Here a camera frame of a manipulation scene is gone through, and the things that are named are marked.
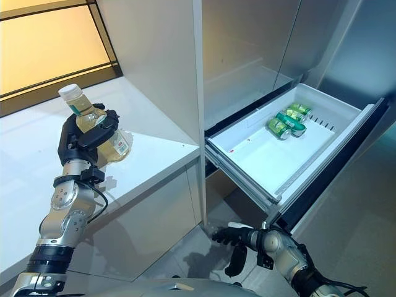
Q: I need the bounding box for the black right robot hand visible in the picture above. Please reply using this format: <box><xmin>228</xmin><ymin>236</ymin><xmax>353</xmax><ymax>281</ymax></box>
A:
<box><xmin>212</xmin><ymin>225</ymin><xmax>254</xmax><ymax>278</ymax></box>

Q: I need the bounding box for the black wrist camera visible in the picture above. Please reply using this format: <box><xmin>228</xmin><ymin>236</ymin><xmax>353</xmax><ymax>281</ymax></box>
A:
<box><xmin>80</xmin><ymin>166</ymin><xmax>105</xmax><ymax>184</ymax></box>
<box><xmin>256</xmin><ymin>247</ymin><xmax>275</xmax><ymax>270</ymax></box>

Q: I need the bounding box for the black framed amber window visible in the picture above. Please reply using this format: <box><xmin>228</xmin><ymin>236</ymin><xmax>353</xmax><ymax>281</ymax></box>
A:
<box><xmin>0</xmin><ymin>0</ymin><xmax>124</xmax><ymax>118</ymax></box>

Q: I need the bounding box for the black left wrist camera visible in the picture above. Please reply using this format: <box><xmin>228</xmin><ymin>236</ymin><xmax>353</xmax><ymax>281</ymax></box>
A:
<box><xmin>80</xmin><ymin>166</ymin><xmax>105</xmax><ymax>184</ymax></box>

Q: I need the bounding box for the white tall cabinet panel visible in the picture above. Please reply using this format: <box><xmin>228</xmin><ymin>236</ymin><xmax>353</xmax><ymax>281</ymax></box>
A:
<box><xmin>95</xmin><ymin>0</ymin><xmax>207</xmax><ymax>226</ymax></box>

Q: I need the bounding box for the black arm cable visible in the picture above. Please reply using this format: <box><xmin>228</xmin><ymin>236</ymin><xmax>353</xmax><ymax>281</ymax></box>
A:
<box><xmin>293</xmin><ymin>241</ymin><xmax>369</xmax><ymax>297</ymax></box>
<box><xmin>91</xmin><ymin>184</ymin><xmax>109</xmax><ymax>224</ymax></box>

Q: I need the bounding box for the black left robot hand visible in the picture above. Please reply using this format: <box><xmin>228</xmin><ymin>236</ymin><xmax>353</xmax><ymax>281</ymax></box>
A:
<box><xmin>58</xmin><ymin>103</ymin><xmax>121</xmax><ymax>170</ymax></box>

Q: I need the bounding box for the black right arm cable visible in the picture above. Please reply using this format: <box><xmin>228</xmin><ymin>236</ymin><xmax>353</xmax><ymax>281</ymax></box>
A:
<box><xmin>293</xmin><ymin>241</ymin><xmax>369</xmax><ymax>297</ymax></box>

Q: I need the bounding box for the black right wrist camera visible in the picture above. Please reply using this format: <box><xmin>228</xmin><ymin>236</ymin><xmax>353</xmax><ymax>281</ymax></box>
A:
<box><xmin>256</xmin><ymin>247</ymin><xmax>275</xmax><ymax>270</ymax></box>

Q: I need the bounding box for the grey robot torso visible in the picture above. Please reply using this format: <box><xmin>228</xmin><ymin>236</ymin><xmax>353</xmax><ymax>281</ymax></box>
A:
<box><xmin>101</xmin><ymin>277</ymin><xmax>257</xmax><ymax>297</ymax></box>

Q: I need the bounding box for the stainless steel fridge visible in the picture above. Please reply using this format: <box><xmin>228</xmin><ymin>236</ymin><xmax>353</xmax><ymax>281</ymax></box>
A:
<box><xmin>200</xmin><ymin>0</ymin><xmax>350</xmax><ymax>131</ymax></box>

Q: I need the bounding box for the dark green drink can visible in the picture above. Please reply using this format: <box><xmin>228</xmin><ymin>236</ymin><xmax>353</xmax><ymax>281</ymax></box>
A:
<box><xmin>275</xmin><ymin>111</ymin><xmax>308</xmax><ymax>137</ymax></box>

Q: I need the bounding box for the white fridge drawer dark front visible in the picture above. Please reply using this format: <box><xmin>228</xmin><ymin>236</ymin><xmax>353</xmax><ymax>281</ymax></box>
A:
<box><xmin>204</xmin><ymin>82</ymin><xmax>390</xmax><ymax>233</ymax></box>

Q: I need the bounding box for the yellow drink bottle white cap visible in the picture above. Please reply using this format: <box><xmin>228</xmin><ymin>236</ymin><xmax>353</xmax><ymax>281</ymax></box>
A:
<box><xmin>58</xmin><ymin>84</ymin><xmax>131</xmax><ymax>163</ymax></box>

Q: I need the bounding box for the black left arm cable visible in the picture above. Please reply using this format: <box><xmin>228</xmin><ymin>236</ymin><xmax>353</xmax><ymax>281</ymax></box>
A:
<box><xmin>91</xmin><ymin>184</ymin><xmax>109</xmax><ymax>224</ymax></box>

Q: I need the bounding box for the light green drink can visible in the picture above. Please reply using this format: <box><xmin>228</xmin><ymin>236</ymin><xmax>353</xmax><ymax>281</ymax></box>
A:
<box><xmin>286</xmin><ymin>103</ymin><xmax>312</xmax><ymax>123</ymax></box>
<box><xmin>267</xmin><ymin>117</ymin><xmax>292</xmax><ymax>140</ymax></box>

